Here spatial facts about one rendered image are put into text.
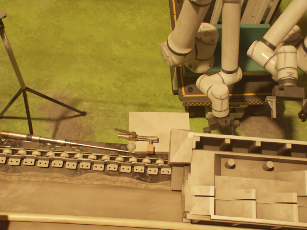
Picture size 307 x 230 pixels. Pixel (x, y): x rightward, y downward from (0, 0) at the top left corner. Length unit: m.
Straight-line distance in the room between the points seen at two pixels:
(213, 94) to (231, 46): 0.25
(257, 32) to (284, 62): 0.68
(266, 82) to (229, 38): 0.85
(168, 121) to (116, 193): 0.43
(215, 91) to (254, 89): 0.76
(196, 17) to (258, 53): 0.37
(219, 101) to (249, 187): 0.51
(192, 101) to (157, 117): 0.66
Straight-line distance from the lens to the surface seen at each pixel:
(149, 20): 3.53
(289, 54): 2.10
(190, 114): 2.97
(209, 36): 2.48
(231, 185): 1.89
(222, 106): 2.20
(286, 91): 2.04
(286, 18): 2.23
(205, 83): 2.26
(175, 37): 2.30
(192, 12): 2.07
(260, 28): 2.70
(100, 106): 3.07
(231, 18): 2.11
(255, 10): 2.71
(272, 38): 2.22
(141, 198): 2.00
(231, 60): 2.25
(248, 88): 2.89
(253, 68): 2.77
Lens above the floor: 2.65
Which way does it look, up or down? 62 degrees down
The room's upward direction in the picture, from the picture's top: 10 degrees clockwise
